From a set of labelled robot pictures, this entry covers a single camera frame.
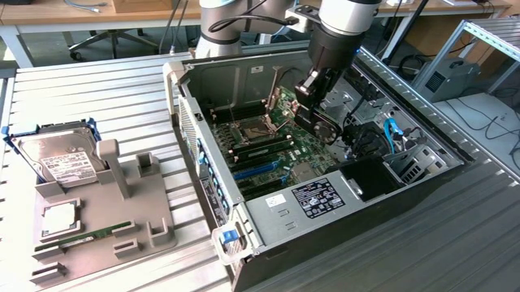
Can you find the graphics card with metal bracket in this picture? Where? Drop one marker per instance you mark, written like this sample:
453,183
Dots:
326,130

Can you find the CPU socket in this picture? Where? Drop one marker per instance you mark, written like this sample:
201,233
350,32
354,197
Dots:
251,132

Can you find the grey parts rack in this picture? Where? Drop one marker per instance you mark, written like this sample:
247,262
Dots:
102,261

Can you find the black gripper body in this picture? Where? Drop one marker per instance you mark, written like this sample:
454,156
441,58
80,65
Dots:
334,48

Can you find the silver hard disk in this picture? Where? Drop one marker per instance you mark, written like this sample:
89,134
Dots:
64,158

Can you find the black slanted pole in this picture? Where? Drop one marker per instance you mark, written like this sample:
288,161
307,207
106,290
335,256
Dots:
407,27

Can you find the blue disk caddy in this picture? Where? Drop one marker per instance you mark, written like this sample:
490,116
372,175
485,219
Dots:
9,134

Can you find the green RAM stick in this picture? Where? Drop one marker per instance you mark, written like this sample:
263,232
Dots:
84,238

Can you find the perforated metal drive cage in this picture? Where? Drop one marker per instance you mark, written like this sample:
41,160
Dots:
368,109

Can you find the green motherboard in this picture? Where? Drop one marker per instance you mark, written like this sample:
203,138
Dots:
303,149

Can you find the black RAM stick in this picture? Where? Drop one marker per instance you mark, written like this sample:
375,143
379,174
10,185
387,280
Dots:
260,151

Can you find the silver chipset heat sink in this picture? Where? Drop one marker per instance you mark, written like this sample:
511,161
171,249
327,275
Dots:
306,172

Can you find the wooden desk white frame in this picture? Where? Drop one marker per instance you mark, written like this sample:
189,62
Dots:
41,15
447,9

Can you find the blue card retention clips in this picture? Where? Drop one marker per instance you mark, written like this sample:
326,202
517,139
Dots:
221,194

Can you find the black air duct box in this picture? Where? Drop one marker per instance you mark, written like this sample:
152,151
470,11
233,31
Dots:
366,179

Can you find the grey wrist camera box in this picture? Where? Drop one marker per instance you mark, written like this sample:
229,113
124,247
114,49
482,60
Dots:
303,15

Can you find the grey power supply unit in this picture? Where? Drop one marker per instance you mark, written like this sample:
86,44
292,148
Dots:
280,222

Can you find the silver CPU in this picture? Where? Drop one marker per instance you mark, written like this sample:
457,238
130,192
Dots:
61,220

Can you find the grey star chair base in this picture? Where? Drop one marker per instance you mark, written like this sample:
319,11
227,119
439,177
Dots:
116,39

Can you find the brown cardboard box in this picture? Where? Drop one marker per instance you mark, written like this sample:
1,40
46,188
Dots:
139,6

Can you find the metal socket cover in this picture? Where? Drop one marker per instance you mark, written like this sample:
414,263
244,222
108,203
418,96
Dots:
274,121

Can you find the open black PC case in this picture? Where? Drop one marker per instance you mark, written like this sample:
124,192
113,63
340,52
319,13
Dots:
326,243

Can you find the metal disk bay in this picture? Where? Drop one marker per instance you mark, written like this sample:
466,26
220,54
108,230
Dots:
411,173

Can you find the aluminium frame table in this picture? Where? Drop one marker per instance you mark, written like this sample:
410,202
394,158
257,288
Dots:
494,33

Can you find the blue expansion slot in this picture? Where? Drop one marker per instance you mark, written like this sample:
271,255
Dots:
255,172

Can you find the grey machine box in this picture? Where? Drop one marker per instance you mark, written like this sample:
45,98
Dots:
447,79

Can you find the blue case latch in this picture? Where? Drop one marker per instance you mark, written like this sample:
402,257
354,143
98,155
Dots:
229,237

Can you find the black expansion slot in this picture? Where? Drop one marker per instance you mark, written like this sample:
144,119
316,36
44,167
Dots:
248,164
260,184
264,192

